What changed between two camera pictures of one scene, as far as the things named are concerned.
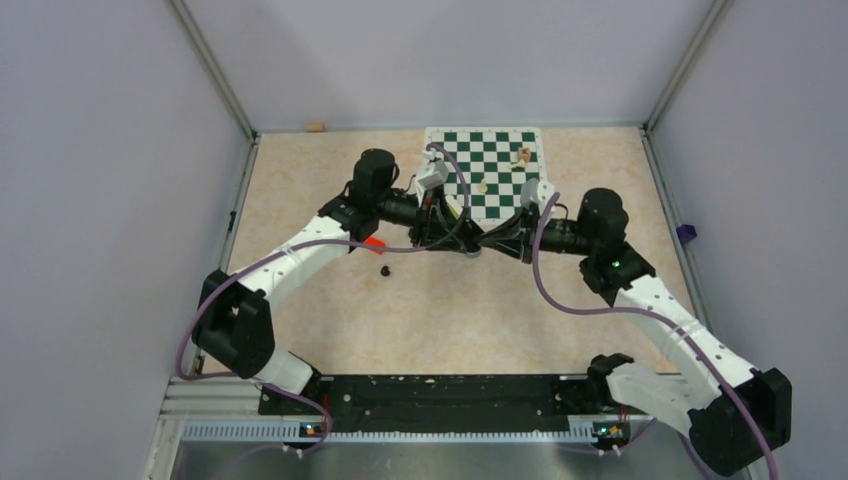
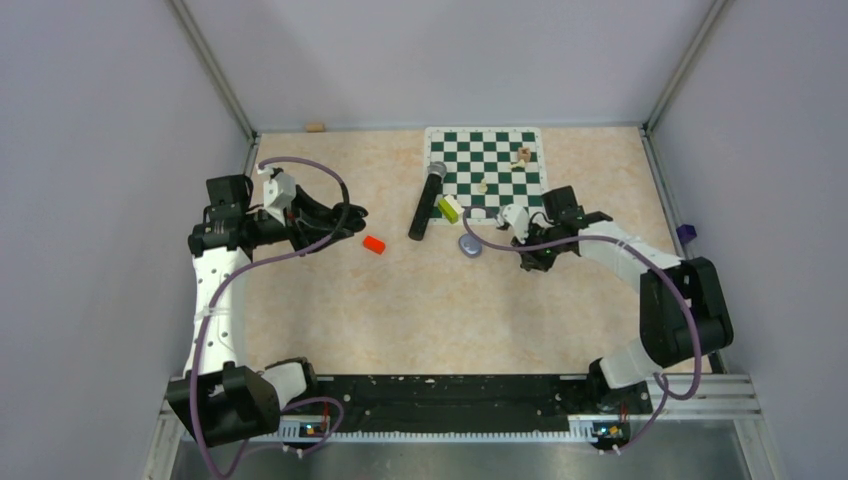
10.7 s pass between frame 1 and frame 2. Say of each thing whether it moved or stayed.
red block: stayed
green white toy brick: stayed
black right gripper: moved
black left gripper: moved
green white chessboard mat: stayed
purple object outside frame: stayed
